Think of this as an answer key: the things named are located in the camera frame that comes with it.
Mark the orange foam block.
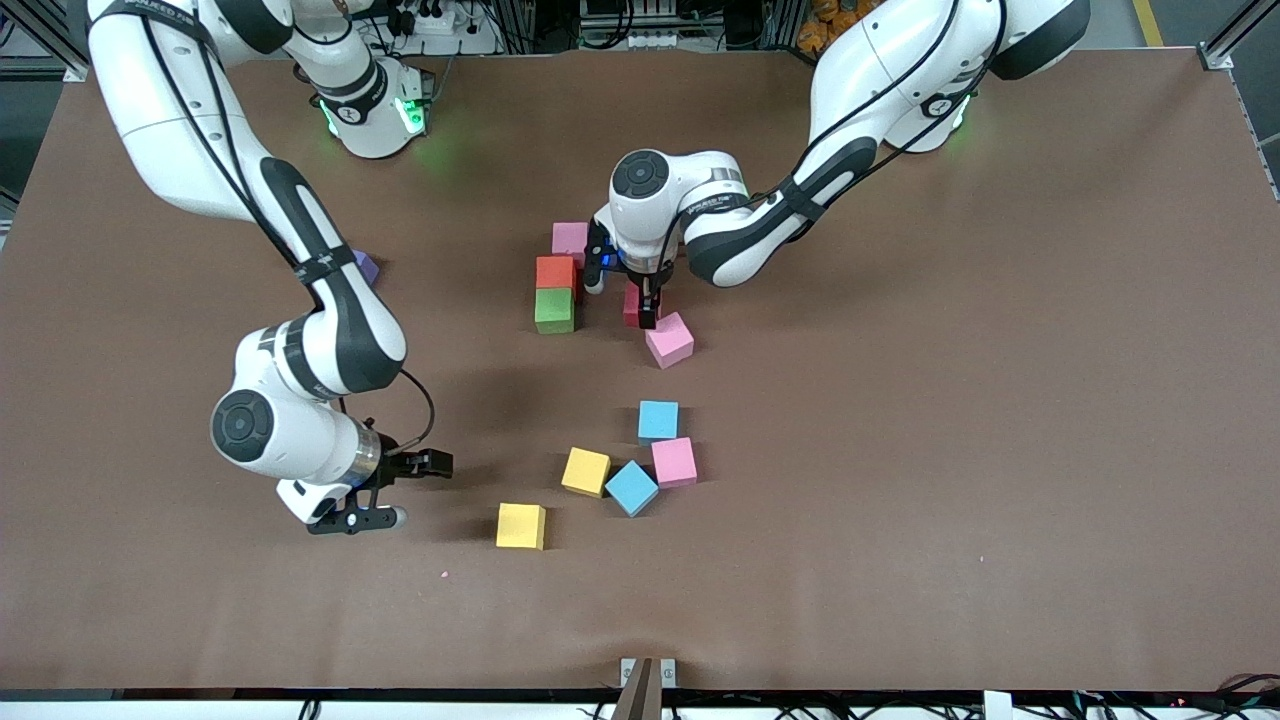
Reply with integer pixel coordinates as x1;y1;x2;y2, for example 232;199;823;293
535;256;583;301

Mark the green foam block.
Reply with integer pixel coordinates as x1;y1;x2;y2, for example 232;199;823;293
534;288;578;335

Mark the yellow foam block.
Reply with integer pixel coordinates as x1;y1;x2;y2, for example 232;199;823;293
560;447;612;499
496;502;547;551

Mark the blue foam block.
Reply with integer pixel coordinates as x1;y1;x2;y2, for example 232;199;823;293
604;459;661;518
638;400;680;445

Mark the dark equipment unit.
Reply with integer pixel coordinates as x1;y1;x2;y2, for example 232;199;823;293
580;0;701;29

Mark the orange round items pile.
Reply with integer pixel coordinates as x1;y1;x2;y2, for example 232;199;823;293
797;0;871;53

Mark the white power strip with plugs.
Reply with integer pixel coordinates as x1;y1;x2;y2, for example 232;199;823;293
385;0;471;36

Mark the brown paper table cover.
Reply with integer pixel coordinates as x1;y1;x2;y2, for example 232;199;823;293
0;48;1280;693

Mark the white table edge rail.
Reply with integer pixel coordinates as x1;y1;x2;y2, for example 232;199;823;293
0;697;1280;720

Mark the brown wedge post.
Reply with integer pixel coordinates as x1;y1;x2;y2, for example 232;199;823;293
612;657;656;720

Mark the small metal bracket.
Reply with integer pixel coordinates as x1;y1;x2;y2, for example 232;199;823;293
620;657;678;689

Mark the aluminium frame corner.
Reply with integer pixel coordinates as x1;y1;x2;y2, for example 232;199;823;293
1195;0;1280;71
0;0;96;81

